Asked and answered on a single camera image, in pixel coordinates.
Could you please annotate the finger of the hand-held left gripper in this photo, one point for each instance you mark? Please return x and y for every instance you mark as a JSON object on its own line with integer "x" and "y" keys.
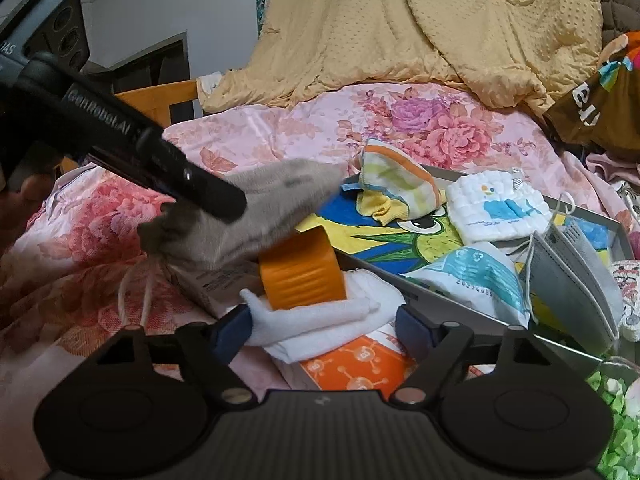
{"x": 200, "y": 180}
{"x": 135, "y": 175}

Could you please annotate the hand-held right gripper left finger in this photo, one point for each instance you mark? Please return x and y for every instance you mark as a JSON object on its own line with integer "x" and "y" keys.
{"x": 232, "y": 331}

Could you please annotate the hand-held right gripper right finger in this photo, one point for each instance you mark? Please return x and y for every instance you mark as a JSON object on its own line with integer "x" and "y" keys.
{"x": 415, "y": 330}

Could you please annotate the white packet with teal print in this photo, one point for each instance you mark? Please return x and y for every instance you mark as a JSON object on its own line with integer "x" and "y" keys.
{"x": 470, "y": 275}

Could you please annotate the grey tray with cartoon lining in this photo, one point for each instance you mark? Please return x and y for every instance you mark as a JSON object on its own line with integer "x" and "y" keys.
{"x": 350, "y": 220}

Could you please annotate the white whale print towel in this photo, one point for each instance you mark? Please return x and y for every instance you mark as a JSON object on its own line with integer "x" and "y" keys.
{"x": 495, "y": 210}

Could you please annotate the striped sock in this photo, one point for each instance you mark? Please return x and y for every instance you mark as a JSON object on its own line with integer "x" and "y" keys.
{"x": 395, "y": 175}

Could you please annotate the grey face mask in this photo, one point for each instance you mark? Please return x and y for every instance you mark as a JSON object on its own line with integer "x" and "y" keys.
{"x": 570, "y": 280}

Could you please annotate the person's left hand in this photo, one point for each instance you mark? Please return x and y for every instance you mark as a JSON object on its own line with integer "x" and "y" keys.
{"x": 32, "y": 200}

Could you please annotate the brown cardboard box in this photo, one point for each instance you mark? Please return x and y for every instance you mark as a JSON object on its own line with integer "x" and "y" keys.
{"x": 215, "y": 280}

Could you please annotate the orange printed box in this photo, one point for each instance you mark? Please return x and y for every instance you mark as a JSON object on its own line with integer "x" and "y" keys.
{"x": 350, "y": 365}

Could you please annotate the wooden chair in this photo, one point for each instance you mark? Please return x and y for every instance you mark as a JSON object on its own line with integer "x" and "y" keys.
{"x": 155, "y": 100}

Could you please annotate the orange ribbed roll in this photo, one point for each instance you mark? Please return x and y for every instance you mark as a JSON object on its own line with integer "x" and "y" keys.
{"x": 300, "y": 270}

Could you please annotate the dark wooden cabinet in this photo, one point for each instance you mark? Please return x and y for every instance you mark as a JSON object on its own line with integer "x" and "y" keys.
{"x": 150, "y": 65}

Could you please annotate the pink floral bedsheet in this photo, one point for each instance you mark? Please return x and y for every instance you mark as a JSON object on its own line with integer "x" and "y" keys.
{"x": 300, "y": 130}

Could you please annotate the teal patterned fabric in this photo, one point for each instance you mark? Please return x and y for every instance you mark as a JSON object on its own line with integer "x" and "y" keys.
{"x": 262, "y": 5}

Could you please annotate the small embroidered pouch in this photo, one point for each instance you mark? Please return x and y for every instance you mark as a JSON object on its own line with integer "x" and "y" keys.
{"x": 627, "y": 290}

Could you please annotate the yellow quilt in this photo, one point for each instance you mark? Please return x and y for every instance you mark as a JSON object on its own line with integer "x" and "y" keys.
{"x": 375, "y": 25}

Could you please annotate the lilac cloth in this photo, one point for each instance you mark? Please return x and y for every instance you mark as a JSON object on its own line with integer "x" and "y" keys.
{"x": 607, "y": 162}

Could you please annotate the brown multicoloured garment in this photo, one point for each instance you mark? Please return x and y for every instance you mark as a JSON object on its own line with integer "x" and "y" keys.
{"x": 610, "y": 100}

